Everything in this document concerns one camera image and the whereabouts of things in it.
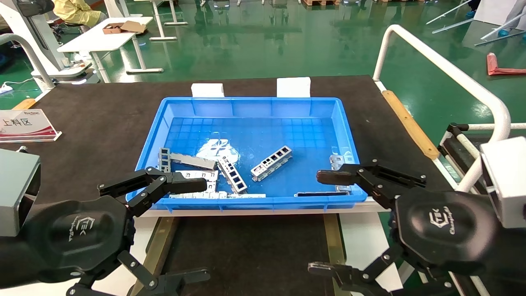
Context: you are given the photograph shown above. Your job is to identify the flat grey metal bar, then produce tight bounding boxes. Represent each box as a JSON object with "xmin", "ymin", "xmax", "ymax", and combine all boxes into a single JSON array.
[{"xmin": 170, "ymin": 153, "xmax": 217, "ymax": 170}]

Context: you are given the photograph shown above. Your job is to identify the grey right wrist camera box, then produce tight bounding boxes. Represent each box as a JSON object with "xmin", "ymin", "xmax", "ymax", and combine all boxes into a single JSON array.
[{"xmin": 480, "ymin": 137, "xmax": 526, "ymax": 229}]

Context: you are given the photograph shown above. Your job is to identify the small white foam block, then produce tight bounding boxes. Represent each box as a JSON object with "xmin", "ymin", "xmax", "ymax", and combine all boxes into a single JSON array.
[{"xmin": 191, "ymin": 83, "xmax": 225, "ymax": 98}]

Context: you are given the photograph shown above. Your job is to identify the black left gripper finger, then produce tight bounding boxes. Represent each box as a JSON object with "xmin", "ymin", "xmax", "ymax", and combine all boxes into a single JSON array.
[
  {"xmin": 98, "ymin": 166, "xmax": 207, "ymax": 218},
  {"xmin": 66, "ymin": 251, "xmax": 211, "ymax": 296}
]

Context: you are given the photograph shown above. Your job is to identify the blue plastic bin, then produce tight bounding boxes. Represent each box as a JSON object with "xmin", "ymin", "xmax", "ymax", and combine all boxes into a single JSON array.
[{"xmin": 125, "ymin": 97, "xmax": 367, "ymax": 212}]

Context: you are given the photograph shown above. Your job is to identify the flat grey plates pile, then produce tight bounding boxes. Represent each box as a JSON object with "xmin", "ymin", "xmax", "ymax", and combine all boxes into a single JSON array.
[{"xmin": 168, "ymin": 192, "xmax": 266, "ymax": 199}]

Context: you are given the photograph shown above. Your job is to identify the white machine stand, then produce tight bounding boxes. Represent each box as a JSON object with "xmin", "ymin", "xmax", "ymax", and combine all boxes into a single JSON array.
[{"xmin": 0, "ymin": 0, "xmax": 99, "ymax": 85}]

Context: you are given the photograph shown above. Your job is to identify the person in yellow coat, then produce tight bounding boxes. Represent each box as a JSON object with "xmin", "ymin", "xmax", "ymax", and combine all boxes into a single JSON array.
[{"xmin": 53, "ymin": 0, "xmax": 108, "ymax": 28}]

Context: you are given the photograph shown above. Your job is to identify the large white foam block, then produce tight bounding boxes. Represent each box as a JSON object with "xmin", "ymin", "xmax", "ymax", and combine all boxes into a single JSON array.
[{"xmin": 277, "ymin": 77, "xmax": 311, "ymax": 98}]

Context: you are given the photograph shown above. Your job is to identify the long wooden edge strip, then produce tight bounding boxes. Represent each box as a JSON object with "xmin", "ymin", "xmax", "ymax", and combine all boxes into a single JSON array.
[{"xmin": 381, "ymin": 90, "xmax": 440, "ymax": 160}]

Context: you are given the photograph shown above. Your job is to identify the white work table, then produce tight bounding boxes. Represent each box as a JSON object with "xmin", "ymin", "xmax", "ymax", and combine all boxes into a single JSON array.
[{"xmin": 57, "ymin": 16, "xmax": 164, "ymax": 83}]

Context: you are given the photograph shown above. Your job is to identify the grey metal part square holes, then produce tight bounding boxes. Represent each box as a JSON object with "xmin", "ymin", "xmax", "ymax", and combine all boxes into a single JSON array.
[{"xmin": 251, "ymin": 146, "xmax": 293, "ymax": 182}]

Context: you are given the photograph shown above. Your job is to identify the black frame trolley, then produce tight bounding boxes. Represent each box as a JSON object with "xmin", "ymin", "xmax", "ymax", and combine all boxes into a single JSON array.
[{"xmin": 438, "ymin": 123, "xmax": 526, "ymax": 194}]

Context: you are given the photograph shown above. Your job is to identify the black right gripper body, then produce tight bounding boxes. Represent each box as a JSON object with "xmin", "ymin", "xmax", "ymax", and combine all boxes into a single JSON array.
[{"xmin": 390, "ymin": 190, "xmax": 526, "ymax": 296}]

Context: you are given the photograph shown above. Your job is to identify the grey curved handrail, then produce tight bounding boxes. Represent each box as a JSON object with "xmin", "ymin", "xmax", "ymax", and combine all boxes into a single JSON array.
[{"xmin": 0, "ymin": 34, "xmax": 55, "ymax": 92}]

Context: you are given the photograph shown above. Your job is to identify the white table leg frame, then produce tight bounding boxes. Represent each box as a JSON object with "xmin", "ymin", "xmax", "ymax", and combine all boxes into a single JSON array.
[{"xmin": 149, "ymin": 0, "xmax": 189, "ymax": 41}]

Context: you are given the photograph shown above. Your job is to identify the grey metal bracket rectangular holes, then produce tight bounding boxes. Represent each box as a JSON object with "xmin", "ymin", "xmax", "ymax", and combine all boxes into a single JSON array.
[{"xmin": 217, "ymin": 156, "xmax": 248, "ymax": 194}]

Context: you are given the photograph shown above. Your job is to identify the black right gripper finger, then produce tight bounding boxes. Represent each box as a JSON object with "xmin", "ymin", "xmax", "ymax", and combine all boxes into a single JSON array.
[
  {"xmin": 316, "ymin": 160, "xmax": 427, "ymax": 210},
  {"xmin": 308, "ymin": 244, "xmax": 457, "ymax": 296}
]

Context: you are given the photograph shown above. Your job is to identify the white floor plug cable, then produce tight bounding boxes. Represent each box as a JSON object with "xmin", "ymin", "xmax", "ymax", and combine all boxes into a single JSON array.
[{"xmin": 0, "ymin": 78, "xmax": 37, "ymax": 94}]

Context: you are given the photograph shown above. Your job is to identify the grey slotted metal part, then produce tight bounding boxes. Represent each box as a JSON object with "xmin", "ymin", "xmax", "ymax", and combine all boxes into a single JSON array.
[{"xmin": 330, "ymin": 155, "xmax": 355, "ymax": 192}]

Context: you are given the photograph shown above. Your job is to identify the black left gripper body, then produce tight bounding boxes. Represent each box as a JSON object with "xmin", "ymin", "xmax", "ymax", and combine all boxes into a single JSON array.
[{"xmin": 0, "ymin": 196, "xmax": 136, "ymax": 284}]

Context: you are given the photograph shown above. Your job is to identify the red floor object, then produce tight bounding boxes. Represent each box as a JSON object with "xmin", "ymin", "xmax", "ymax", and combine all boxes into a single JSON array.
[{"xmin": 487, "ymin": 53, "xmax": 526, "ymax": 76}]

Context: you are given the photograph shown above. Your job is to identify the white metal bars on floor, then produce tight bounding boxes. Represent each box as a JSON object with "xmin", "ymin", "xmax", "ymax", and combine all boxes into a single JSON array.
[{"xmin": 427, "ymin": 0, "xmax": 526, "ymax": 46}]

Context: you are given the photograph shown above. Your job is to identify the acrylic sign red white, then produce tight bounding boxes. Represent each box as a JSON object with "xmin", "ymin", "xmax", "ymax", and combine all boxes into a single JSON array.
[{"xmin": 0, "ymin": 109, "xmax": 62, "ymax": 143}]

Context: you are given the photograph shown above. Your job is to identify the white tubular railing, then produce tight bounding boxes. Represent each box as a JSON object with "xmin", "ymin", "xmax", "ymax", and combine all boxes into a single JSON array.
[{"xmin": 372, "ymin": 24, "xmax": 511, "ymax": 194}]

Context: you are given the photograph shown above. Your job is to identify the open cardboard box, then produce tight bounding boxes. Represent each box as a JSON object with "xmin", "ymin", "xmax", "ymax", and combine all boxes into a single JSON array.
[{"xmin": 102, "ymin": 21, "xmax": 147, "ymax": 35}]

